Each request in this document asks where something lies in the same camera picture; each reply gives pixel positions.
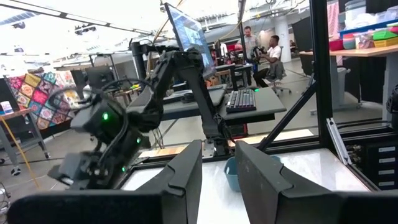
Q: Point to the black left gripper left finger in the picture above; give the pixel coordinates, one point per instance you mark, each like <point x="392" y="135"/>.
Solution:
<point x="140" y="208"/>

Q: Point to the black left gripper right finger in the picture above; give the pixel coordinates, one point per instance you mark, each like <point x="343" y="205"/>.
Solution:
<point x="295" y="208"/>

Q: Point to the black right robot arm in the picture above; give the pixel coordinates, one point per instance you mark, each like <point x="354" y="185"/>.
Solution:
<point x="192" y="77"/>

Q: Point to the blue plastic bin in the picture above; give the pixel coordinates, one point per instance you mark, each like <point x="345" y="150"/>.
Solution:
<point x="231" y="174"/>

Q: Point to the silver aluminium extrusion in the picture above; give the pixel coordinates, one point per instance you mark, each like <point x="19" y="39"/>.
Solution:
<point x="339" y="141"/>

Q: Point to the wooden-top metal cart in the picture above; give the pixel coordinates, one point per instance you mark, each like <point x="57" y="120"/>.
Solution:
<point x="18" y="137"/>

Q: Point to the colourful patchwork quilt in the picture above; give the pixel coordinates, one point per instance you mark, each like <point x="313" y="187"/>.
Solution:
<point x="40" y="96"/>

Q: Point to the black labelled drawer cabinet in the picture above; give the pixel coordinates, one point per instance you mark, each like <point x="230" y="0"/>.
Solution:
<point x="382" y="165"/>

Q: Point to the grey desk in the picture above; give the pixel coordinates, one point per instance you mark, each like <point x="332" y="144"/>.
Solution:
<point x="267" y="105"/>
<point x="180" y="107"/>

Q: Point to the black headphones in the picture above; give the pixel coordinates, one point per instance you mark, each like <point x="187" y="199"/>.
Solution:
<point x="187" y="97"/>

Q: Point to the black backlit keyboard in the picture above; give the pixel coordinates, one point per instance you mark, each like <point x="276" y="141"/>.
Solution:
<point x="242" y="100"/>

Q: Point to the grey waste bin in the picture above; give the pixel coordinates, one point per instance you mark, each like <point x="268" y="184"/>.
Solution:
<point x="342" y="84"/>

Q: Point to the grey office chair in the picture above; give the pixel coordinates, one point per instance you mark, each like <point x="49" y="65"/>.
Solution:
<point x="276" y="74"/>

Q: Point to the overhead beam with light strips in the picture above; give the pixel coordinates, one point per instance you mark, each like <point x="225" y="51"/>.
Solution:
<point x="77" y="18"/>

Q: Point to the person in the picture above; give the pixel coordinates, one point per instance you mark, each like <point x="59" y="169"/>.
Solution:
<point x="273" y="53"/>
<point x="249" y="39"/>

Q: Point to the large tilted computer monitor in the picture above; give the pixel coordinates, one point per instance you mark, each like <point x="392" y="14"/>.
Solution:
<point x="191" y="37"/>

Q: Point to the wooden-top storage table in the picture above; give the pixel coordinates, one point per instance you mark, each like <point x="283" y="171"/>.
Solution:
<point x="357" y="51"/>

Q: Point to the white building column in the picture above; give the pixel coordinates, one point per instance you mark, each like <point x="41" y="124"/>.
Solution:
<point x="283" y="37"/>

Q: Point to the black divider panel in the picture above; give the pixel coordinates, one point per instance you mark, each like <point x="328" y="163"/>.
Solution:
<point x="301" y="34"/>

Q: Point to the teal plastic bowl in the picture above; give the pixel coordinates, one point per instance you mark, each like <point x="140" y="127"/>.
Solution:
<point x="349" y="42"/>

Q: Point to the yellow plastic box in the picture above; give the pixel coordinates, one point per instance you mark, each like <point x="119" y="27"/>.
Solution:
<point x="385" y="42"/>

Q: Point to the blue shelf board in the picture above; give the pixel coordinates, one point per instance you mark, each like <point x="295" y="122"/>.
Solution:
<point x="368" y="27"/>

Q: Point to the green plastic lid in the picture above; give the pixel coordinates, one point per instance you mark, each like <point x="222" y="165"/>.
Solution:
<point x="385" y="34"/>

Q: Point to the white plastic tub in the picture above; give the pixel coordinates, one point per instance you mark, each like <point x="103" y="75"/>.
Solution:
<point x="356" y="15"/>

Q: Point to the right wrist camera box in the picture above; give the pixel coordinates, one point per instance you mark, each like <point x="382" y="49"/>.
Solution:
<point x="96" y="119"/>

